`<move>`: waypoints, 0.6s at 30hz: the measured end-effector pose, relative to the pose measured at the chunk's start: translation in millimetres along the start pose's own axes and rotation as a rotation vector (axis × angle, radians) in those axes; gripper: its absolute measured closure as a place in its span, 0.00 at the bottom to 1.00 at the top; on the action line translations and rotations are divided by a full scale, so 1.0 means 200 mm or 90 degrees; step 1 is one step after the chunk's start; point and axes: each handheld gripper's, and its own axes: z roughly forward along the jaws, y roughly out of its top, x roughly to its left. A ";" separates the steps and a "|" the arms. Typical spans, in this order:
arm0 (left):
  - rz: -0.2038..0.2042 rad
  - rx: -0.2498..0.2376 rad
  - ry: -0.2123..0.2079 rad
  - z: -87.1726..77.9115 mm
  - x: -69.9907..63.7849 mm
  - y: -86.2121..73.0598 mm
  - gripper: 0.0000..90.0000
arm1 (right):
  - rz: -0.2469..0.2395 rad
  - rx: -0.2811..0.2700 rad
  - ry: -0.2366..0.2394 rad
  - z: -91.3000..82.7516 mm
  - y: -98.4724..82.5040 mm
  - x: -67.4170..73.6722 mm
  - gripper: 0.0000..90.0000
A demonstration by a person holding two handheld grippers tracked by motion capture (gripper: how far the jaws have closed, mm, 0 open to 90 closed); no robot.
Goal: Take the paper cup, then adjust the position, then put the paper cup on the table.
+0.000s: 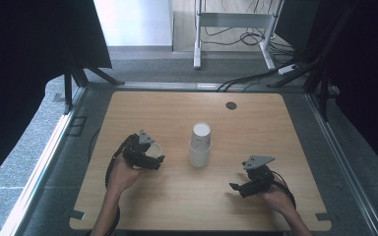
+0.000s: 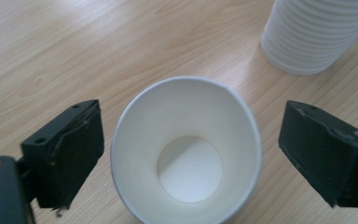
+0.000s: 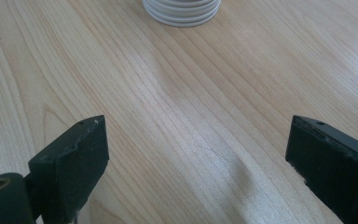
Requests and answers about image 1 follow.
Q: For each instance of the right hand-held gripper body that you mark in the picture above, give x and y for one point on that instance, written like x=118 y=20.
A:
x=259 y=178

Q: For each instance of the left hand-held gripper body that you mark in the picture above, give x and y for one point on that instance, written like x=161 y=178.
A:
x=136 y=154

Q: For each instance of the white paper cup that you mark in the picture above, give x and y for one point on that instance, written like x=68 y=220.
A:
x=201 y=134
x=153 y=150
x=199 y=158

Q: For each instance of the person's right hand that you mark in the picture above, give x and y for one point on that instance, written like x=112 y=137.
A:
x=275 y=198

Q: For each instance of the person's left hand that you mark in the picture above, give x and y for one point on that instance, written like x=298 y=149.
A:
x=123 y=178

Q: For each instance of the dark floor socket plate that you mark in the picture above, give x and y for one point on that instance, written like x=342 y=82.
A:
x=76 y=126

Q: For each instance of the round grey table grommet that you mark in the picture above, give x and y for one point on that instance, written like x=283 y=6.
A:
x=231 y=106

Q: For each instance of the black stand legs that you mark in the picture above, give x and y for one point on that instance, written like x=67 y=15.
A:
x=68 y=91

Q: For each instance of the black metal stand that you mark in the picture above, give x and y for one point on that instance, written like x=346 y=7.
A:
x=324 y=98

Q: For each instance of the white power strip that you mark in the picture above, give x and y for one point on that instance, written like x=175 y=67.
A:
x=287 y=69

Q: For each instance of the black curtain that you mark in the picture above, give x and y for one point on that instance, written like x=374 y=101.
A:
x=13 y=65
x=374 y=65

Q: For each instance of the aluminium floor rail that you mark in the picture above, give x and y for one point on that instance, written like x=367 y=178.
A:
x=36 y=170
x=177 y=86
x=347 y=164

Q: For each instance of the white metal desk frame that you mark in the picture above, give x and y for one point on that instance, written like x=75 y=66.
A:
x=229 y=20

